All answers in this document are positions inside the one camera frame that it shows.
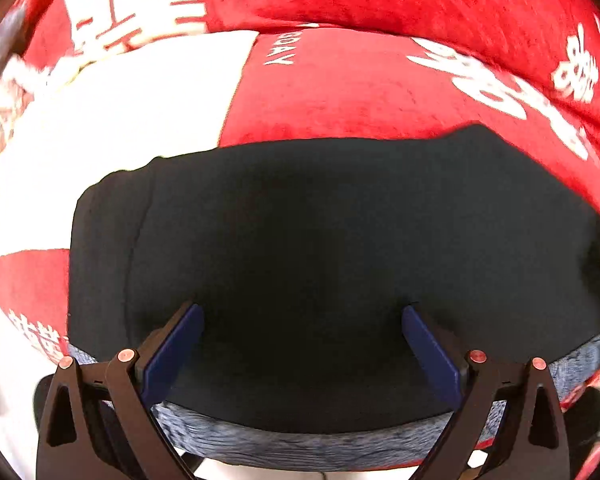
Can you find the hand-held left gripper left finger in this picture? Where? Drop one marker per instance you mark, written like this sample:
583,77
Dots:
172,355

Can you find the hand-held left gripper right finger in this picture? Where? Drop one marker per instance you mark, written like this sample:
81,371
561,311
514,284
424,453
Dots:
430,355

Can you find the black pants with speckled waistband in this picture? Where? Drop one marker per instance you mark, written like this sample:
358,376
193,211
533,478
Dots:
305,240

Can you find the red printed sofa seat cover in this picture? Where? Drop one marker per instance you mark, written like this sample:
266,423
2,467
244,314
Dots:
340,90

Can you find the grey crumpled cloth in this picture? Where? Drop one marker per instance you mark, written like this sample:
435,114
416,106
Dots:
5,85

